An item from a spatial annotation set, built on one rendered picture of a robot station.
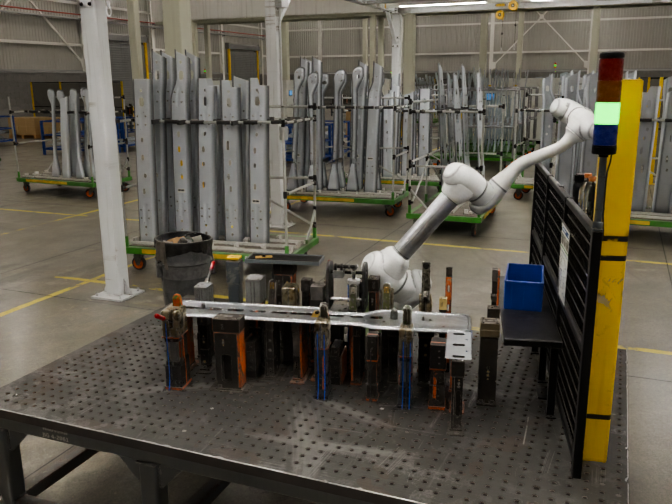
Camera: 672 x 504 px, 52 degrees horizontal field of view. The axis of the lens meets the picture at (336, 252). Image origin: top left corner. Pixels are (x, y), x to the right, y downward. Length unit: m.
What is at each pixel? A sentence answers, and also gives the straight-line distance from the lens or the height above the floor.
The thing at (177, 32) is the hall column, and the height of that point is 2.67.
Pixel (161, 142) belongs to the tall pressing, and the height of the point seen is 1.35.
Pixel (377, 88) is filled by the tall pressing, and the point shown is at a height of 1.87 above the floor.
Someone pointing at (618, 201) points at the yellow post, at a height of 1.62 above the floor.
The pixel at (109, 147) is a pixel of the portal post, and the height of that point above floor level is 1.42.
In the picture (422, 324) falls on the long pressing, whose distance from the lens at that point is 2.95.
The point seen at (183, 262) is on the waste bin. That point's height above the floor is 0.56.
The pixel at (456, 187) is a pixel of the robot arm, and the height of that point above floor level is 1.50.
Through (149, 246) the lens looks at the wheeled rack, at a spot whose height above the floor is 0.28.
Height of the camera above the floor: 2.01
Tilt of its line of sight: 14 degrees down
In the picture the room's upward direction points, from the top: straight up
